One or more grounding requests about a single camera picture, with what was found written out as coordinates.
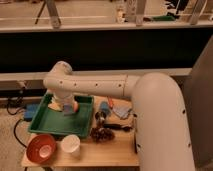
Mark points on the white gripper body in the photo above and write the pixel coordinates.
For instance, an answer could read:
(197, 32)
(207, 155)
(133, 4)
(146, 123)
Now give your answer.
(63, 99)

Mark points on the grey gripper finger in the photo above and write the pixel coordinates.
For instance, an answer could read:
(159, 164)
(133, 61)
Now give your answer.
(68, 110)

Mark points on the yellow orange sponge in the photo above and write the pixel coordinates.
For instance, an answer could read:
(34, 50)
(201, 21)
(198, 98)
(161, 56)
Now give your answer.
(59, 107)

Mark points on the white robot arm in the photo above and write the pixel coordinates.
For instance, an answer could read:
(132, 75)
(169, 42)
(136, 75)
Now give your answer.
(162, 133)

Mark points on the green plastic tray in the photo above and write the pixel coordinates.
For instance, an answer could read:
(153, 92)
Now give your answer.
(46, 120)

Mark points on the blue power box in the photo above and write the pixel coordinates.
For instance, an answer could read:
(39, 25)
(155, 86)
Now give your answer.
(30, 111)

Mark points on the white cup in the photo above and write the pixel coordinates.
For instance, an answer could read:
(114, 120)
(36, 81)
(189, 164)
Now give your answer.
(71, 144)

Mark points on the brown pine cone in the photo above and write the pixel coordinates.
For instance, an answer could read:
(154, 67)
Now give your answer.
(100, 134)

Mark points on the orange marker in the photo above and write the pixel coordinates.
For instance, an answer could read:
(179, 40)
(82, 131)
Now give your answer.
(110, 102)

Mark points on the red bowl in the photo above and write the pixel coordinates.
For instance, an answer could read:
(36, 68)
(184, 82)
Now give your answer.
(41, 148)

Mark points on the blue grey cloth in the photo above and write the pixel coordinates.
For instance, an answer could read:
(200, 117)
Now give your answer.
(122, 112)

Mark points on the wooden table board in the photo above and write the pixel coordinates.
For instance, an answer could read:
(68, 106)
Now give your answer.
(115, 153)

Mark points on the blue handled tool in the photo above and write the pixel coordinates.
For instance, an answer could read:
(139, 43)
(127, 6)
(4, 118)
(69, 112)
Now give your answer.
(102, 113)

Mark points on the black handled brush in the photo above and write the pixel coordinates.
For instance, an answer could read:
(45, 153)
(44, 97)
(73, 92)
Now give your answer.
(118, 127)

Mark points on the grey metal frame leg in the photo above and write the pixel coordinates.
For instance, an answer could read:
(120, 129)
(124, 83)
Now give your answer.
(53, 13)

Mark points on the grey metal frame post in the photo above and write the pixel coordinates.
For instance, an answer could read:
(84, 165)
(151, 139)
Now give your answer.
(135, 10)

